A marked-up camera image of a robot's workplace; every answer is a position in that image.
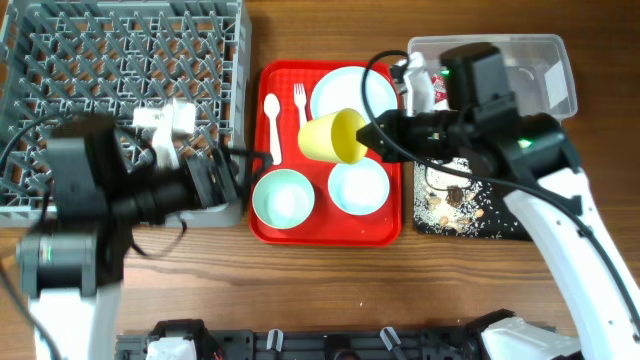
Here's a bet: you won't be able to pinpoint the yellow plastic cup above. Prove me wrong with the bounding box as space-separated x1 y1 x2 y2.
297 108 368 164

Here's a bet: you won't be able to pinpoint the cream plastic spoon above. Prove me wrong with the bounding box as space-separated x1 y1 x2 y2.
263 93 282 165

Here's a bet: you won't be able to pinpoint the green saucer plate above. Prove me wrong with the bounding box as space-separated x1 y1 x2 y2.
252 169 315 230

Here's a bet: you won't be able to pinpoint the cream plastic fork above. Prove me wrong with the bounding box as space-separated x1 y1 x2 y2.
294 83 307 127

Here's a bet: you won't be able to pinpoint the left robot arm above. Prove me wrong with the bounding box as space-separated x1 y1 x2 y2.
17 116 273 359

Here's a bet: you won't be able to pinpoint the red plastic serving tray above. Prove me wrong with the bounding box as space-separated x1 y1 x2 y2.
248 60 402 247

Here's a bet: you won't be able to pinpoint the large light blue plate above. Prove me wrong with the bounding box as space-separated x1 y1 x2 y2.
310 66 398 123

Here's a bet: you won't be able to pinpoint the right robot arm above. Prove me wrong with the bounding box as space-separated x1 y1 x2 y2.
357 42 639 359

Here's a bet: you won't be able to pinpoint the rice and food scraps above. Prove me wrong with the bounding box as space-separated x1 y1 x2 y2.
413 157 516 239

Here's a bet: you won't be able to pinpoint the grey plastic dishwasher rack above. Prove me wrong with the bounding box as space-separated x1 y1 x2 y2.
1 0 252 227

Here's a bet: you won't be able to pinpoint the clear plastic waste bin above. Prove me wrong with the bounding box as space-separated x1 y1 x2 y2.
408 34 578 121

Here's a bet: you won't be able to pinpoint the red snack wrapper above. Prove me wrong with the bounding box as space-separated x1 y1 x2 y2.
431 75 449 111

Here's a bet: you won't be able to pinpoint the black rectangular waste tray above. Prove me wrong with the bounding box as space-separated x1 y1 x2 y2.
412 149 536 242

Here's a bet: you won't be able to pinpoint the light blue small bowl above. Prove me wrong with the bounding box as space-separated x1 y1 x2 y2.
328 157 390 216

